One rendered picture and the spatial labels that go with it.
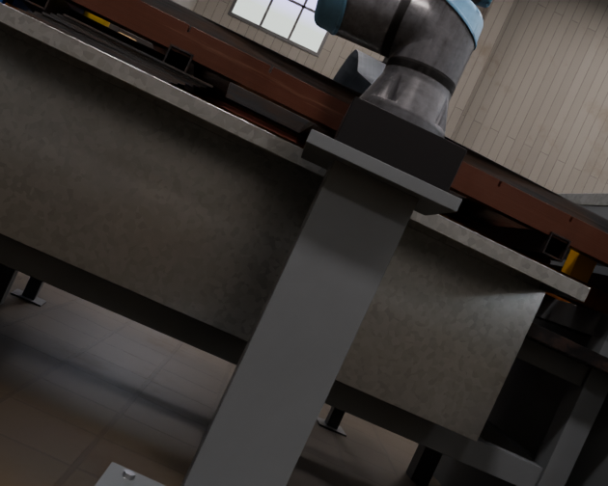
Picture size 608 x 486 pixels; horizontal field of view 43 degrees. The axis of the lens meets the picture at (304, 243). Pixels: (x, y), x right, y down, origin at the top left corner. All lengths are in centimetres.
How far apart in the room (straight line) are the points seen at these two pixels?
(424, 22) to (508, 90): 1109
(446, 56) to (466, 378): 73
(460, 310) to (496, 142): 1054
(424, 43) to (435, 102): 9
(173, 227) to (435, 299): 56
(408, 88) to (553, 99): 1132
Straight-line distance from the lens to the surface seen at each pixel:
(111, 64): 141
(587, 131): 1262
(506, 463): 189
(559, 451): 192
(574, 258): 199
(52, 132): 157
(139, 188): 155
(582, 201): 262
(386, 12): 125
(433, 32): 124
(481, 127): 1212
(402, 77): 122
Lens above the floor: 52
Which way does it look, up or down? level
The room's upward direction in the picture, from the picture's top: 25 degrees clockwise
